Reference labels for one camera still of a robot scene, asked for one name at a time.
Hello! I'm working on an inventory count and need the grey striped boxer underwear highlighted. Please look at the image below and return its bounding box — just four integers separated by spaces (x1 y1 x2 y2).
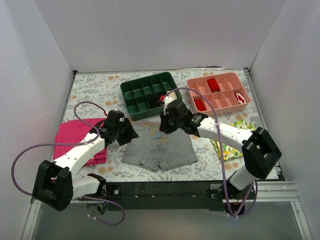
121 122 198 172

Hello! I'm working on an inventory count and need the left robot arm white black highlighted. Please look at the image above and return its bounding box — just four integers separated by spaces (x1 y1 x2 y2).
32 110 139 212

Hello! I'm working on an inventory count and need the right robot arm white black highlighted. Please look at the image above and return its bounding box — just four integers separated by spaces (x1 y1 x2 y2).
159 96 282 199

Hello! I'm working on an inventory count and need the red rolled cloth lower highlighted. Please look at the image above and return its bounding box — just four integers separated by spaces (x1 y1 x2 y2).
194 99 207 112

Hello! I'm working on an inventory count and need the beige rolled sock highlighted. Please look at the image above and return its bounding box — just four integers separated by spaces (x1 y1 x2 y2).
168 91 178 100

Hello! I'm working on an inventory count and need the green divided organizer tray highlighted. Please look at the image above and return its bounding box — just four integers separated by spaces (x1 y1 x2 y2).
120 72 177 121

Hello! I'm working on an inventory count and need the pink folded cloth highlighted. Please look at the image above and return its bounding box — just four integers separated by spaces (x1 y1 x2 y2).
52 120 107 167

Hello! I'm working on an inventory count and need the red rolled cloth upper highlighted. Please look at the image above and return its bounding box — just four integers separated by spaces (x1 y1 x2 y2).
207 77 220 93

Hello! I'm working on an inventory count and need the pink divided organizer tray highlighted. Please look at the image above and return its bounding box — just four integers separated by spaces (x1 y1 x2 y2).
186 72 251 118

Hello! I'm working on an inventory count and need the lemon print folded cloth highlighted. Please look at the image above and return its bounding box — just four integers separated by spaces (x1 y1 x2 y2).
210 119 256 162

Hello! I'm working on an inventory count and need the red white rolled cloth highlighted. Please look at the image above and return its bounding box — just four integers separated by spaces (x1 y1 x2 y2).
234 92 247 105

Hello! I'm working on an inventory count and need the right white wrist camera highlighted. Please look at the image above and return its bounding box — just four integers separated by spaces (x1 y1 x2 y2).
159 95 174 108

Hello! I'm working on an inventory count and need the black metal base rail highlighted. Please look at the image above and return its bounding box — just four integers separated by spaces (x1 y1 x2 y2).
77 178 251 213

